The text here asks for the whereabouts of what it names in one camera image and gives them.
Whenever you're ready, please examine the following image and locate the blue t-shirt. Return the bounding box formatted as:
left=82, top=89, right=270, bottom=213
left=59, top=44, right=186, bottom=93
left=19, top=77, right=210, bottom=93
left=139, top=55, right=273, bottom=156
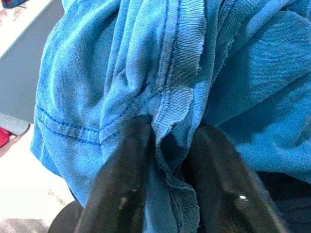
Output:
left=29, top=0, right=311, bottom=233

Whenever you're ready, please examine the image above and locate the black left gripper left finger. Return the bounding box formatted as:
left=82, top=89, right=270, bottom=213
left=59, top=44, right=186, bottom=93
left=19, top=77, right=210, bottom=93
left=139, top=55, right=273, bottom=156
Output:
left=74, top=114, right=156, bottom=233

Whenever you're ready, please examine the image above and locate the white folding table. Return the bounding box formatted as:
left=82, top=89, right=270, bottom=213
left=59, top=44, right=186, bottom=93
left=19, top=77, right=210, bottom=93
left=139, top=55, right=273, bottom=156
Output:
left=0, top=0, right=65, bottom=135

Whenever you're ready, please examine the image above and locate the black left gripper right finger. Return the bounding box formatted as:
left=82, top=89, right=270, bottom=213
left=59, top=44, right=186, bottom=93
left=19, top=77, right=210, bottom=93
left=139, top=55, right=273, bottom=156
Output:
left=183, top=122, right=292, bottom=233

